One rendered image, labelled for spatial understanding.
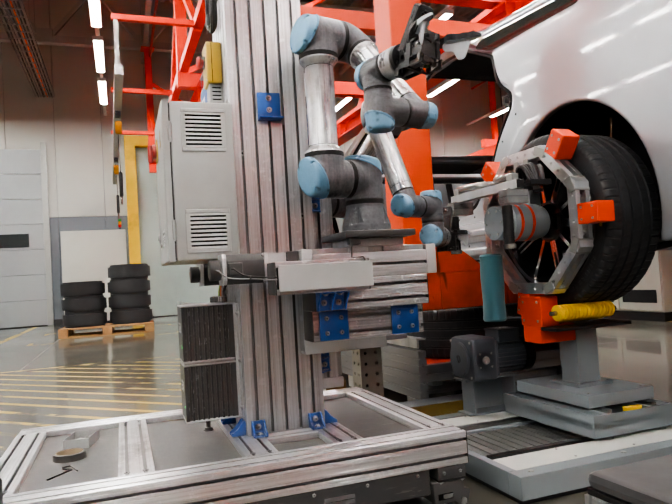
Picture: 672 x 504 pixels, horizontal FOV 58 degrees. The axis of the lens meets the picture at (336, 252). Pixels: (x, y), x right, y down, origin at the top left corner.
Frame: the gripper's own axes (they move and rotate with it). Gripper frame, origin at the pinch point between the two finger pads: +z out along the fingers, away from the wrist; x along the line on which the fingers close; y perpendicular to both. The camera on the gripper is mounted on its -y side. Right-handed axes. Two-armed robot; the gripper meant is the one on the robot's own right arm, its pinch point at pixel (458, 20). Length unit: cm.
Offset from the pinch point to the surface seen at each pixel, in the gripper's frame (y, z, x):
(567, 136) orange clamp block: 0, -34, -86
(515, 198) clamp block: 23, -43, -70
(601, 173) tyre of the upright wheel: 13, -27, -94
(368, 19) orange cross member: -169, -278, -172
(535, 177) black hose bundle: 15, -40, -77
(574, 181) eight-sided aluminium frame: 16, -31, -86
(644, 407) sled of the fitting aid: 91, -27, -121
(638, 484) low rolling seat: 90, 38, -4
